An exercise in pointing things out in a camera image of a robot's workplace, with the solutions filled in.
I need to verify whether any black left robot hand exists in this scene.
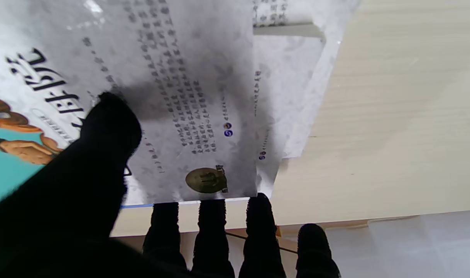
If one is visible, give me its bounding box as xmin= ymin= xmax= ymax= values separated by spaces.
xmin=0 ymin=92 xmax=340 ymax=278

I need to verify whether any teal cover book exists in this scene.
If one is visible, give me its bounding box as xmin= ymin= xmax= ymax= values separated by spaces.
xmin=0 ymin=0 xmax=259 ymax=207

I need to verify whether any blue cover book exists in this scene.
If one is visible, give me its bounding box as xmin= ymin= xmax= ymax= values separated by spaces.
xmin=252 ymin=0 xmax=361 ymax=197

